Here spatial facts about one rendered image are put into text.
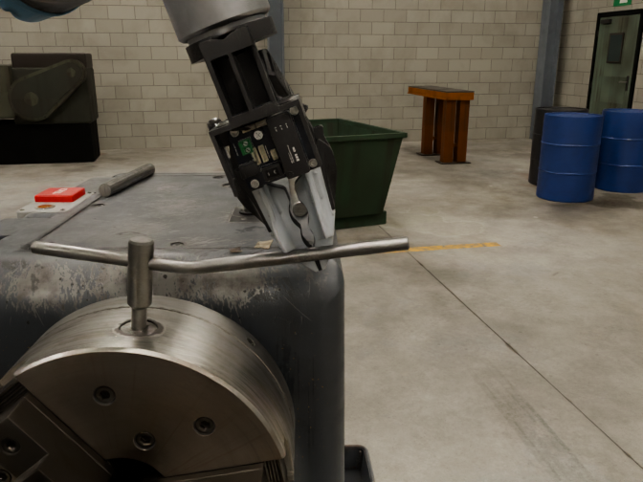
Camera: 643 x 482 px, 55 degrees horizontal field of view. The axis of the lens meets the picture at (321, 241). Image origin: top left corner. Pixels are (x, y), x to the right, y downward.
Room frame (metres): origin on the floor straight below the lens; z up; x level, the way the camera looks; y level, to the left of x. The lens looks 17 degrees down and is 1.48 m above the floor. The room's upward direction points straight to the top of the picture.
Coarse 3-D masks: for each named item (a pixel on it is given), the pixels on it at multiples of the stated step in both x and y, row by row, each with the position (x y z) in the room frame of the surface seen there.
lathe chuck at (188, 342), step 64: (128, 320) 0.53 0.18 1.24; (192, 320) 0.55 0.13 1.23; (0, 384) 0.50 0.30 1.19; (64, 384) 0.47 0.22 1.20; (128, 384) 0.47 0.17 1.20; (192, 384) 0.47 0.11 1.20; (256, 384) 0.52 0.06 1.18; (128, 448) 0.47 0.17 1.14; (192, 448) 0.47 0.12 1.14; (256, 448) 0.48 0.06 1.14
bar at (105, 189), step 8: (136, 168) 1.11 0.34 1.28; (144, 168) 1.13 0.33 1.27; (152, 168) 1.16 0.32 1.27; (120, 176) 1.04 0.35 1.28; (128, 176) 1.06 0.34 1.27; (136, 176) 1.08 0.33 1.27; (144, 176) 1.12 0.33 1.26; (104, 184) 0.98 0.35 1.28; (112, 184) 0.99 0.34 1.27; (120, 184) 1.01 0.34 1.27; (128, 184) 1.05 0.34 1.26; (104, 192) 0.98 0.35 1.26; (112, 192) 0.98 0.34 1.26
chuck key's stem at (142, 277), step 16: (128, 240) 0.52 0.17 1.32; (144, 240) 0.52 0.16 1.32; (128, 256) 0.51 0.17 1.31; (144, 256) 0.51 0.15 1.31; (128, 272) 0.51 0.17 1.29; (144, 272) 0.51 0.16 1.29; (128, 288) 0.51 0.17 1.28; (144, 288) 0.51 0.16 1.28; (128, 304) 0.51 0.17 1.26; (144, 304) 0.51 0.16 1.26; (144, 320) 0.52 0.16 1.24
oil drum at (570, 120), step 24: (552, 120) 6.35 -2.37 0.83; (576, 120) 6.20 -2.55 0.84; (600, 120) 6.26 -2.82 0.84; (552, 144) 6.32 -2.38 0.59; (576, 144) 6.19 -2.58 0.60; (600, 144) 6.31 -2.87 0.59; (552, 168) 6.30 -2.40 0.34; (576, 168) 6.19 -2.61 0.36; (552, 192) 6.28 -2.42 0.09; (576, 192) 6.19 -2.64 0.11
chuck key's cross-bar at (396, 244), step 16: (368, 240) 0.50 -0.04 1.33; (384, 240) 0.50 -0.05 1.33; (400, 240) 0.49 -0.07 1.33; (64, 256) 0.52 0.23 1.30; (80, 256) 0.52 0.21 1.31; (96, 256) 0.52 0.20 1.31; (112, 256) 0.52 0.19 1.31; (240, 256) 0.51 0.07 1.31; (256, 256) 0.50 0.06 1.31; (272, 256) 0.50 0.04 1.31; (288, 256) 0.50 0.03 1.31; (304, 256) 0.50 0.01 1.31; (320, 256) 0.50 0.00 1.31; (336, 256) 0.50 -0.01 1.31; (176, 272) 0.51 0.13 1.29; (192, 272) 0.51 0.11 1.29; (208, 272) 0.51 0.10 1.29
